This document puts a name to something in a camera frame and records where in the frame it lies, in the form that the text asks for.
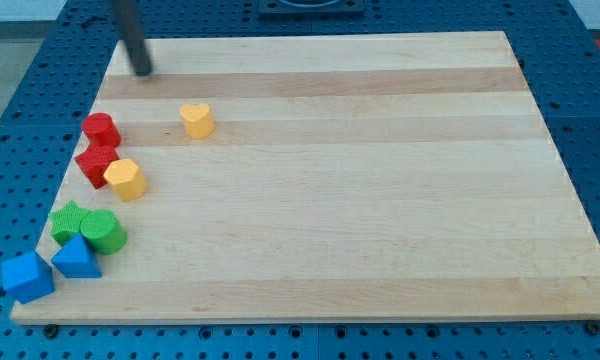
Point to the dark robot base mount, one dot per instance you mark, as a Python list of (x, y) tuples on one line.
[(274, 9)]

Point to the green cylinder block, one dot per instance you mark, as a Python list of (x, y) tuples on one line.
[(103, 231)]

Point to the green star block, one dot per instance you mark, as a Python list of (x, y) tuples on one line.
[(66, 222)]

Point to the red star block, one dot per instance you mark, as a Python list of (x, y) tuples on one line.
[(94, 161)]

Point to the yellow hexagon block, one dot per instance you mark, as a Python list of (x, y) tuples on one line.
[(126, 179)]

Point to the wooden board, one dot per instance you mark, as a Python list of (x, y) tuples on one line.
[(353, 178)]

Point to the red cylinder block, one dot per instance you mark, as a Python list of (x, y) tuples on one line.
[(101, 130)]

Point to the blue triangle block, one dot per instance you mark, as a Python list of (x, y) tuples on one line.
[(76, 259)]

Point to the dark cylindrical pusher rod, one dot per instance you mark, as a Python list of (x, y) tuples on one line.
[(129, 26)]

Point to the yellow heart block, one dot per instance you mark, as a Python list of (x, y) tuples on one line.
[(197, 119)]

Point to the blue cube block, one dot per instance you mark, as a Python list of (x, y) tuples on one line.
[(27, 277)]

